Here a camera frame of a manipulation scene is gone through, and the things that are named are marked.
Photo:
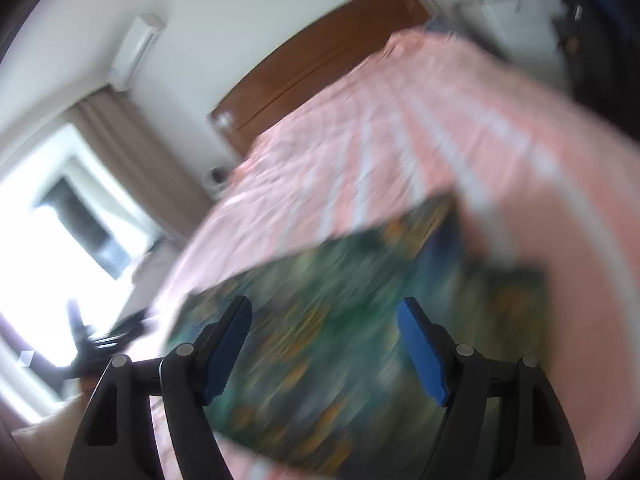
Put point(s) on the beige curtain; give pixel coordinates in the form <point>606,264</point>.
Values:
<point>135,160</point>

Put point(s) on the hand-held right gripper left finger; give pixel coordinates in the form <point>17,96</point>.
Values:
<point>225,355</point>

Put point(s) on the blue grey pillow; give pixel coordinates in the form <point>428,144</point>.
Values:
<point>440,26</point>

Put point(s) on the wooden headboard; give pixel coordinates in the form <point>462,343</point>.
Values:
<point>310,70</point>

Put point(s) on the white air conditioner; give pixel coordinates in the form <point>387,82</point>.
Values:
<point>136,52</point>

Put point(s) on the white round fan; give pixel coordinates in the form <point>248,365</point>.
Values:
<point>217,177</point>

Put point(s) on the window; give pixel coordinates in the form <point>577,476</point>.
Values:
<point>85,230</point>

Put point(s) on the white nightstand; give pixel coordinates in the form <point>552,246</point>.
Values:
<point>515,30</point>

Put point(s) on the bed with pink striped sheet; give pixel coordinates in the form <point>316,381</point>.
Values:
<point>400,120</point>

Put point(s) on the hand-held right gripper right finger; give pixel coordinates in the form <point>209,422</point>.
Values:
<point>425,355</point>

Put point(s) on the green landscape print jacket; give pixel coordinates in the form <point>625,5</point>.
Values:
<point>325,320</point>

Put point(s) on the black and blue hanging jacket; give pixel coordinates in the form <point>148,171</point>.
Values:
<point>600,20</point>

